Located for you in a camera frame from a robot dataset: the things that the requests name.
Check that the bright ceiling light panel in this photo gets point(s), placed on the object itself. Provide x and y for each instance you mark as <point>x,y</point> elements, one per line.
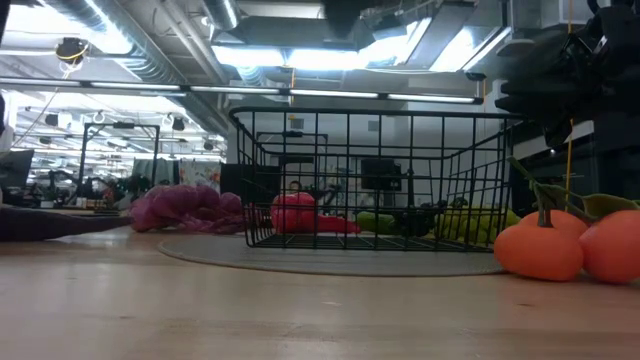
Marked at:
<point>320,59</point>

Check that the person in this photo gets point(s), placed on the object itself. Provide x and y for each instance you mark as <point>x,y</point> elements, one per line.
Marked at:
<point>295,186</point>

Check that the dark purple eggplant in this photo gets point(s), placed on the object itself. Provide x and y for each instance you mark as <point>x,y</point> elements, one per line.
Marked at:
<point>30,234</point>

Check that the green cucumber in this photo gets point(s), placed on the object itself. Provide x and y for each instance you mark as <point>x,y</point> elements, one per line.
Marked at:
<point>375,222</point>

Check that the black round ceiling device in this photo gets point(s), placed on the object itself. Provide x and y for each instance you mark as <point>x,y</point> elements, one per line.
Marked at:
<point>72,50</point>

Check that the purple grape bunch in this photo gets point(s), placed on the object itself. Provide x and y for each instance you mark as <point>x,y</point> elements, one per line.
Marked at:
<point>185,207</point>

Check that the black metal rig frame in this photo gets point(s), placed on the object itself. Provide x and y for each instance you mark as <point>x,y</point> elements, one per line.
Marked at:
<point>120,125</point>

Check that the floral patterned panel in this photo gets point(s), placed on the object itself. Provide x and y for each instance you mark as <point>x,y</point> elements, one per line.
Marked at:
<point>200,172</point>

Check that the orange tangerine cluster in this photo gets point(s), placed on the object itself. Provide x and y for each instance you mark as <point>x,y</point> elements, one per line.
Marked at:
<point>537,250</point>

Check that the dark cabinet with white edge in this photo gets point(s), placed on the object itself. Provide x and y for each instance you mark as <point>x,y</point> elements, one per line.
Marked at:
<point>615,170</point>

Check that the black box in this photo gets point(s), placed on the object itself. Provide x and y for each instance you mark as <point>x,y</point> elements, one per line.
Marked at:
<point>235,180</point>

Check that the large dark monitor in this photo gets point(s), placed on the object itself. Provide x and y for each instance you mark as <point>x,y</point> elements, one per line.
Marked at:
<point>15,170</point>

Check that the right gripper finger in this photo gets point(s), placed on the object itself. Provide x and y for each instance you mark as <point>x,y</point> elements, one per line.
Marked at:
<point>550,88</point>
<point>535,106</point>

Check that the long LED light bar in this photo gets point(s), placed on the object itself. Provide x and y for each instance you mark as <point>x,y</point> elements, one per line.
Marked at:
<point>325,93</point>

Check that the silver ceiling duct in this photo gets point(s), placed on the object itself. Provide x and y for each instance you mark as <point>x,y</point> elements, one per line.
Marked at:
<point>222,12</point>

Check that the small black monitor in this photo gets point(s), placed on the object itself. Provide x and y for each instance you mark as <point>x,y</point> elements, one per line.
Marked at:
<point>380,175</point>

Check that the green grape bunch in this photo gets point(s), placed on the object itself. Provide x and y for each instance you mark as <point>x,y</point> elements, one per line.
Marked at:
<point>475,225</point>

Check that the round grey placemat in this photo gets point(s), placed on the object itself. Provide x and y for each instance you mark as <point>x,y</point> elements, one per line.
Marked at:
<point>325,262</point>

